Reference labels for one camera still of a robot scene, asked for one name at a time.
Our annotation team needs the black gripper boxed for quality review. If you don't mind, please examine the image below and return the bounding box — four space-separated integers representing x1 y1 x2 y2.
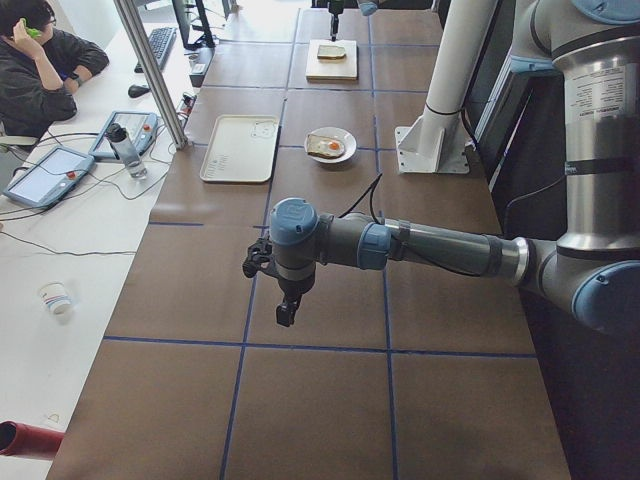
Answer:
327 0 344 41
276 276 314 327

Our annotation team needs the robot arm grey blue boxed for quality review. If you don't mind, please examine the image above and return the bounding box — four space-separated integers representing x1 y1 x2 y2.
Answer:
243 1 639 337
327 0 379 42

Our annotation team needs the white round plate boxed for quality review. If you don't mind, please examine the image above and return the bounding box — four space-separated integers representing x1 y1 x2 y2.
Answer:
304 127 357 164

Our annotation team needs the wooden cutting board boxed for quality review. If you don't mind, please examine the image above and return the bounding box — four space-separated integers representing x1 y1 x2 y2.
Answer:
305 39 358 80

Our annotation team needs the fried egg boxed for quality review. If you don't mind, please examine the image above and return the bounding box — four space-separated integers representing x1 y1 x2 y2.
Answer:
314 139 344 158

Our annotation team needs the black monitor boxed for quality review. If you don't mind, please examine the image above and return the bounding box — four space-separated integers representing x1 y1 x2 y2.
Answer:
172 0 215 51

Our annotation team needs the cream bear tray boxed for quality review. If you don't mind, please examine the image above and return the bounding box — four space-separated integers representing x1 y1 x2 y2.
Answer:
199 114 279 183

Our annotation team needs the white pillar with base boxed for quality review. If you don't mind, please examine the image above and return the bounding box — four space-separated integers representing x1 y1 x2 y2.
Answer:
395 0 498 174

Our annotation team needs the black keyboard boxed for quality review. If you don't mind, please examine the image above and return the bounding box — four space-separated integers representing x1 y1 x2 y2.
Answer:
148 27 177 71

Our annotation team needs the black computer mouse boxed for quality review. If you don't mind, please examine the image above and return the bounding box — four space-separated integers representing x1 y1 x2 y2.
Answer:
127 84 150 99

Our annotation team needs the teach pendant far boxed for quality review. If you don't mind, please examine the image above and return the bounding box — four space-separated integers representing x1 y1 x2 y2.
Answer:
89 111 159 163

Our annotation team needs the teach pendant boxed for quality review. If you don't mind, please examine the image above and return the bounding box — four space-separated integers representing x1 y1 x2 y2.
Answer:
89 111 159 163
3 146 95 208

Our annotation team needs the paper cup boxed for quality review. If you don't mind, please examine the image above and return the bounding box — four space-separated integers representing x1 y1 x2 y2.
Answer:
38 282 72 315

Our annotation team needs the clear water bottle black lid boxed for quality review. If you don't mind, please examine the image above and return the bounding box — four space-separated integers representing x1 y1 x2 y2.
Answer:
105 122 147 180

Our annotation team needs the teach pendant near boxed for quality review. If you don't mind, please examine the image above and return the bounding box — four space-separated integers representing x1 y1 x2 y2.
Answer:
3 146 95 208

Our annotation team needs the red cylinder object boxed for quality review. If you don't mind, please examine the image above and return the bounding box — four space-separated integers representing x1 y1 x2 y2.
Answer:
1 421 65 460

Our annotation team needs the seated person dark jacket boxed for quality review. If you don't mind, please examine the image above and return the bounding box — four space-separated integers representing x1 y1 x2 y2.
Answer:
1 1 109 138

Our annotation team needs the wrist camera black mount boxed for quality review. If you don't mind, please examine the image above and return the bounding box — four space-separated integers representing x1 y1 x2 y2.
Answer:
242 238 277 278

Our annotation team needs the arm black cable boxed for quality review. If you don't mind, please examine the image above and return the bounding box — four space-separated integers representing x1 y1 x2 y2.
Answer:
337 171 481 277

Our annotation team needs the aluminium frame post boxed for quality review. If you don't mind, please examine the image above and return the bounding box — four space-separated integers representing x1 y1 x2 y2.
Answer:
114 0 188 150

